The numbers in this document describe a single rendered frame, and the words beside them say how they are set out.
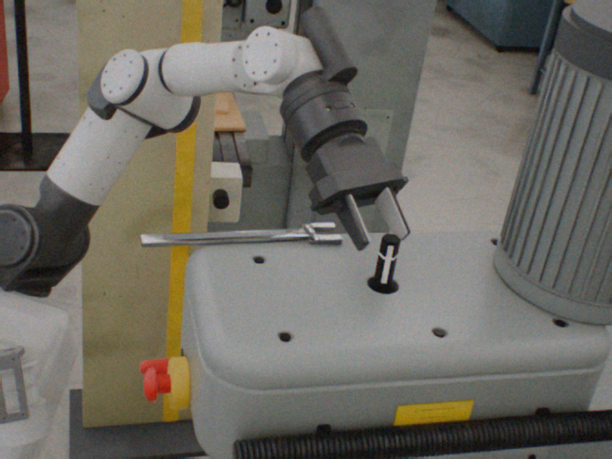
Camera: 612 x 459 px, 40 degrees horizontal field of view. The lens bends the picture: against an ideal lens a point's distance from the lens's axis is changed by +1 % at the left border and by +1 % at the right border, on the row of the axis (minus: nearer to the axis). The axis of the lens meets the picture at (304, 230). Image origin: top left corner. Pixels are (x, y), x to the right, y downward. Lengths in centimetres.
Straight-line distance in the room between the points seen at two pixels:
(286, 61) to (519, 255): 35
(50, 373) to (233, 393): 48
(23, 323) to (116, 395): 208
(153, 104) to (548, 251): 57
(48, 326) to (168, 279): 176
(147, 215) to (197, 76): 176
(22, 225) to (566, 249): 72
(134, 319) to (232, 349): 226
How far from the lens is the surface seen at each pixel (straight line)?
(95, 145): 124
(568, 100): 93
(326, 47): 102
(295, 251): 102
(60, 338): 129
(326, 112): 98
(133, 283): 302
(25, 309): 129
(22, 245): 123
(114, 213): 287
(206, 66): 113
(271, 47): 101
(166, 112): 122
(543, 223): 98
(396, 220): 98
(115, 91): 119
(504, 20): 831
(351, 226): 95
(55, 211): 126
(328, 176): 95
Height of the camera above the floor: 243
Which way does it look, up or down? 31 degrees down
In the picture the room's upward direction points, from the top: 8 degrees clockwise
